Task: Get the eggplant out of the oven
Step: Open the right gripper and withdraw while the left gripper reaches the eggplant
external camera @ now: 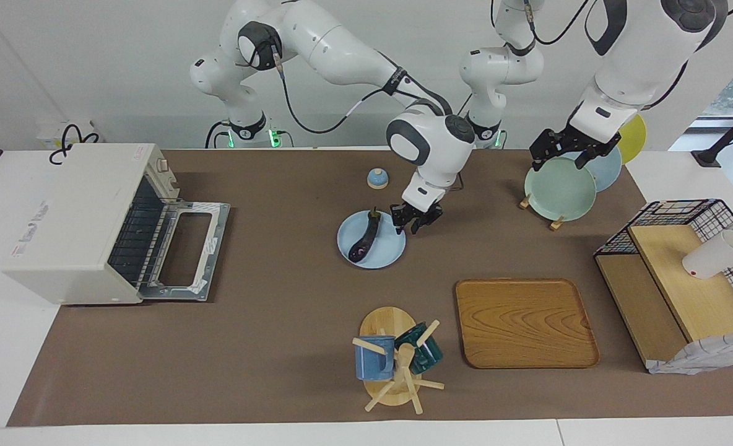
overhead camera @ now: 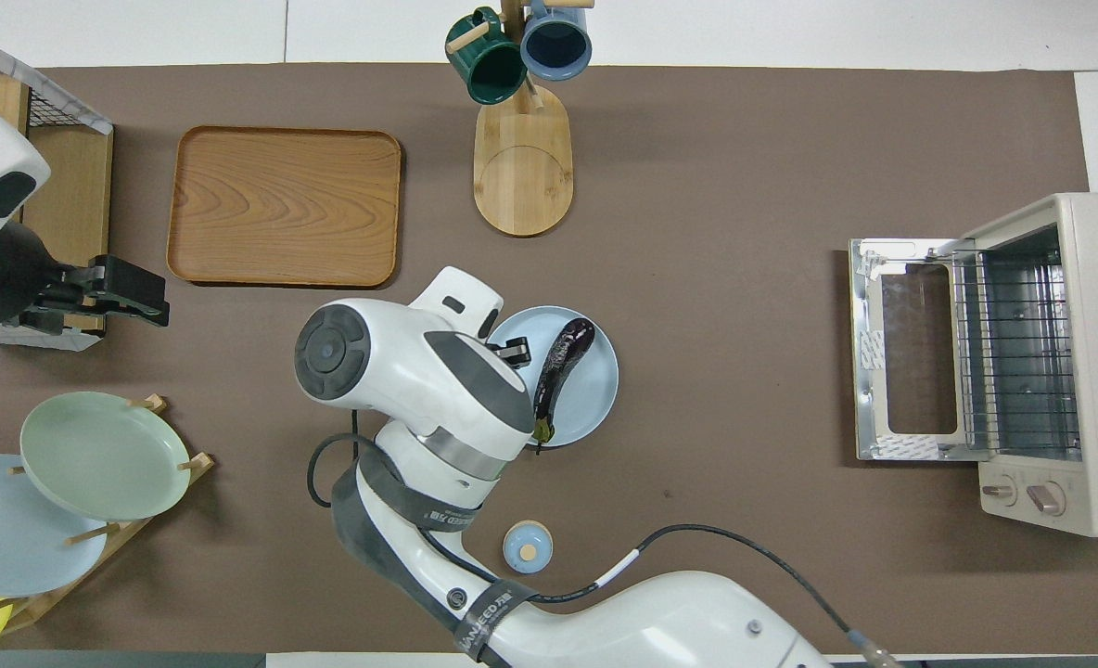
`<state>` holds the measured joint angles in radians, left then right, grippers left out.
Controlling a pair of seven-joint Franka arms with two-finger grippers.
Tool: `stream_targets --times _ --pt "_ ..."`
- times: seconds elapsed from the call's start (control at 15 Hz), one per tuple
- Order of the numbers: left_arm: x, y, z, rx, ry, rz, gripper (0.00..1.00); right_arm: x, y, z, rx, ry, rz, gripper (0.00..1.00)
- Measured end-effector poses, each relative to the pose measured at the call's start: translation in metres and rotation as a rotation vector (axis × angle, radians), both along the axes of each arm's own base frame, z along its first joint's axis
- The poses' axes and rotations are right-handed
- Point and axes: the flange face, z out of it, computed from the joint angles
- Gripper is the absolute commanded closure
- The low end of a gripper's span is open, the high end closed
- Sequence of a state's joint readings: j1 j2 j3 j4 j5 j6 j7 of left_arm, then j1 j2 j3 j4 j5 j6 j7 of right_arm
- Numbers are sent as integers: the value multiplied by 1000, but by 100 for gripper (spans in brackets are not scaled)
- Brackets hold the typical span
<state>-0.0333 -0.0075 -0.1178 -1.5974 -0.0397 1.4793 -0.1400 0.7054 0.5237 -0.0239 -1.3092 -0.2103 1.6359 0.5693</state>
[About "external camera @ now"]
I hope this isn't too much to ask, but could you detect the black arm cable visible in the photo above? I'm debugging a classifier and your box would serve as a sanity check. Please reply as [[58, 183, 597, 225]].
[[274, 50, 406, 135], [523, 0, 591, 46]]

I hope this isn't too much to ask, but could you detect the yellow plate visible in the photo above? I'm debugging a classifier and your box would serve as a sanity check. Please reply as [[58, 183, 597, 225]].
[[617, 113, 648, 165]]

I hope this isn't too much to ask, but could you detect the white cup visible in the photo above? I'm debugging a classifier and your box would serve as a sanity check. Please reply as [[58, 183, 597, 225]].
[[682, 229, 733, 280]]

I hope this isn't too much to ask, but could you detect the light blue racked plate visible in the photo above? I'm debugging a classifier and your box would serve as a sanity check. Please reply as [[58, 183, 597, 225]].
[[574, 146, 623, 193]]

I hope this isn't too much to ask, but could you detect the light blue serving plate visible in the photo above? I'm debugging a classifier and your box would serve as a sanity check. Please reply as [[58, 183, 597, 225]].
[[337, 210, 407, 269]]

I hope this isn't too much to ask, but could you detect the brown table mat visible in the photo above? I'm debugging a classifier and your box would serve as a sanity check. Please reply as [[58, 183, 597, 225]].
[[6, 149, 733, 427]]

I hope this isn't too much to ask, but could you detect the wooden mug tree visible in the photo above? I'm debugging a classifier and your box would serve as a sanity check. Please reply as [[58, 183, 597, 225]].
[[351, 306, 446, 415]]

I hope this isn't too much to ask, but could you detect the white toaster oven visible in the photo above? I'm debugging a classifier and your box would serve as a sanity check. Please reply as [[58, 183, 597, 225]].
[[2, 144, 232, 305]]

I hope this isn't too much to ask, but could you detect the dark green mug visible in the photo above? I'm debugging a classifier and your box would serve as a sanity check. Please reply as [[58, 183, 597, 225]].
[[394, 322, 444, 375]]

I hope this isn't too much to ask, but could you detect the grey patterned cloth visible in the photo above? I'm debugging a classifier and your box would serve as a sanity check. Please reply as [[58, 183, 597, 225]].
[[646, 333, 733, 375]]

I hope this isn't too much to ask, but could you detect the pale green plate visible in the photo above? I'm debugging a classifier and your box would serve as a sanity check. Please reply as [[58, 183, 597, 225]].
[[524, 156, 597, 222]]

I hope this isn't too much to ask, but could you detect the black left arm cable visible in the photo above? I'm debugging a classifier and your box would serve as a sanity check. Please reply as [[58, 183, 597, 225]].
[[523, 0, 591, 46]]

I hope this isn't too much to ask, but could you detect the wooden serving tray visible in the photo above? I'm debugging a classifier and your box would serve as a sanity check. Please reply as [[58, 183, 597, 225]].
[[455, 278, 601, 370]]

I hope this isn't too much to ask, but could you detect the wooden plate rack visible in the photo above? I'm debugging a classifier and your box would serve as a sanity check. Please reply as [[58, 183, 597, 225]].
[[519, 193, 566, 231]]

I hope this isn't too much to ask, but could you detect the dark purple eggplant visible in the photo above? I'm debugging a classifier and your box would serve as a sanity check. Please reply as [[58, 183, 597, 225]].
[[349, 208, 383, 264]]

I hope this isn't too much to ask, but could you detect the wooden step shelf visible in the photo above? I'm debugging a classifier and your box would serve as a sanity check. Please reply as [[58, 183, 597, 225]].
[[594, 224, 733, 372]]

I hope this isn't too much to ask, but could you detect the black right base cable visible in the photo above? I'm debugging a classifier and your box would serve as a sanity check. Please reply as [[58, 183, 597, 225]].
[[205, 120, 232, 149]]

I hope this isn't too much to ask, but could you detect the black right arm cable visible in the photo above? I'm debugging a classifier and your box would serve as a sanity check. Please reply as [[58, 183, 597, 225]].
[[274, 50, 406, 135]]

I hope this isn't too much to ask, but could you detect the black oven power cable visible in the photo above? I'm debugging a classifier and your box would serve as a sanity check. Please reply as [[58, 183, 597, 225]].
[[49, 124, 101, 165]]

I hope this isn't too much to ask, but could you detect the blue mug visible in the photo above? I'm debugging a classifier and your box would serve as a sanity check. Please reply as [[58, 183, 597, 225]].
[[354, 335, 397, 382]]

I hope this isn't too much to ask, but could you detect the black wire basket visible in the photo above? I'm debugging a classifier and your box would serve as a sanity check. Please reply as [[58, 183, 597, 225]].
[[594, 199, 733, 326]]

